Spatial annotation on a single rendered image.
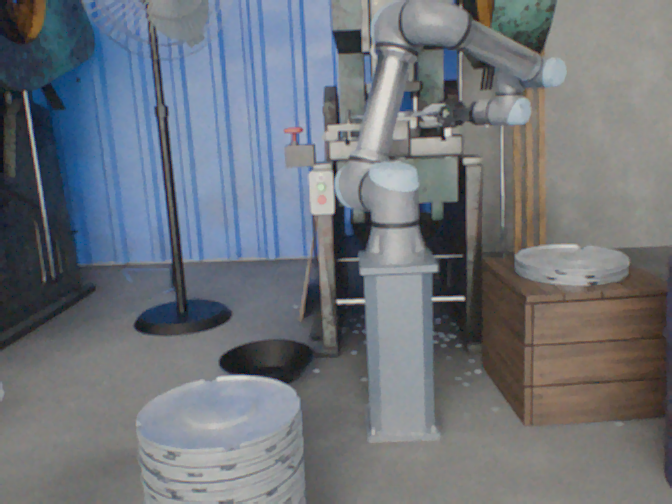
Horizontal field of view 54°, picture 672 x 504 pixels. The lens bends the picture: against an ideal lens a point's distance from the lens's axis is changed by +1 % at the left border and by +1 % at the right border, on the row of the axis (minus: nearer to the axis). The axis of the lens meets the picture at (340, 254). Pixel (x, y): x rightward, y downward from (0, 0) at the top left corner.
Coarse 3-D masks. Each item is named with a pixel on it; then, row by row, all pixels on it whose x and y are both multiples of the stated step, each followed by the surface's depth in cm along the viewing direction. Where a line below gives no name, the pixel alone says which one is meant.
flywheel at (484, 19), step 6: (480, 0) 247; (486, 0) 246; (492, 0) 236; (480, 6) 246; (486, 6) 245; (480, 12) 245; (486, 12) 244; (492, 12) 237; (480, 18) 244; (486, 18) 242; (486, 24) 240
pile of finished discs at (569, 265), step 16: (528, 256) 186; (544, 256) 185; (560, 256) 181; (576, 256) 181; (592, 256) 180; (608, 256) 181; (624, 256) 180; (528, 272) 176; (544, 272) 172; (560, 272) 172; (576, 272) 169; (592, 272) 169; (608, 272) 168; (624, 272) 174
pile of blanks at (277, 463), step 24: (288, 432) 116; (144, 456) 112; (168, 456) 109; (192, 456) 106; (216, 456) 106; (240, 456) 108; (264, 456) 110; (288, 456) 115; (144, 480) 116; (168, 480) 110; (192, 480) 108; (216, 480) 108; (240, 480) 108; (264, 480) 111; (288, 480) 115
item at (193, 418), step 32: (192, 384) 132; (224, 384) 132; (256, 384) 131; (160, 416) 119; (192, 416) 117; (224, 416) 117; (256, 416) 117; (288, 416) 117; (160, 448) 108; (192, 448) 108; (224, 448) 107
